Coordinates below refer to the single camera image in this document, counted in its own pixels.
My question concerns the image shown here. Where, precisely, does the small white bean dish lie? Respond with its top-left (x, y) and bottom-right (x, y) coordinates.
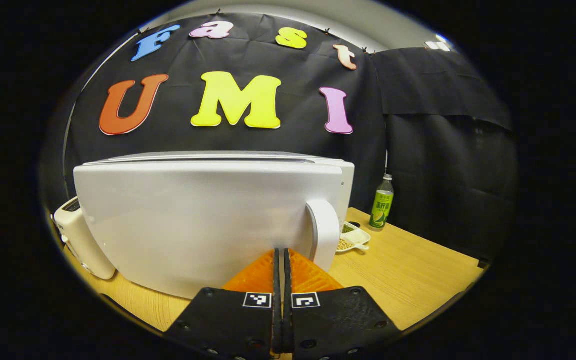
top-left (336, 221), bottom-right (372, 254)

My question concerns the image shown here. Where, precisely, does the white microwave oven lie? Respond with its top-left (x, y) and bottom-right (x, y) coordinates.
top-left (73, 151), bottom-right (356, 300)

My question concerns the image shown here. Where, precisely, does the green drink bottle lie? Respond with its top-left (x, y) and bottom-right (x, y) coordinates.
top-left (369, 174), bottom-right (395, 232)

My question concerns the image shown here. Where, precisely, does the ceiling light panel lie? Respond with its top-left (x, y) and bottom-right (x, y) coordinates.
top-left (425, 35), bottom-right (454, 52)

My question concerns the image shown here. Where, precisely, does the white toaster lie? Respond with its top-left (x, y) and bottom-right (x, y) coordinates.
top-left (54, 196), bottom-right (117, 281)

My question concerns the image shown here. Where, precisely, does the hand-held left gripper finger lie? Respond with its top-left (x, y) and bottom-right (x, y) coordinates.
top-left (165, 248), bottom-right (283, 360)
top-left (283, 248), bottom-right (401, 358)

